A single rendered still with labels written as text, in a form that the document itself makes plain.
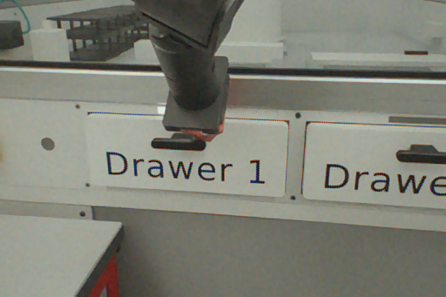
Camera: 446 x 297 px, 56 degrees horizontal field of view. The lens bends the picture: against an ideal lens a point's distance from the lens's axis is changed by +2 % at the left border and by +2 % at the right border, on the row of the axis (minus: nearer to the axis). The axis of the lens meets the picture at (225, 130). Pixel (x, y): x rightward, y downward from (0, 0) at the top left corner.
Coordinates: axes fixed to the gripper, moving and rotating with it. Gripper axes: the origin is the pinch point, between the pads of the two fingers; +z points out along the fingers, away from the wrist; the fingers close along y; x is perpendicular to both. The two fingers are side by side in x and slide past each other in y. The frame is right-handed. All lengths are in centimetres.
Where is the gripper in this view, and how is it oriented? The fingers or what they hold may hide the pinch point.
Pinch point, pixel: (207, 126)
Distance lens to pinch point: 57.1
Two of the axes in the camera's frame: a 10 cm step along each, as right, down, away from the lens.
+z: 1.1, 4.7, 8.8
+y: 1.3, -8.8, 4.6
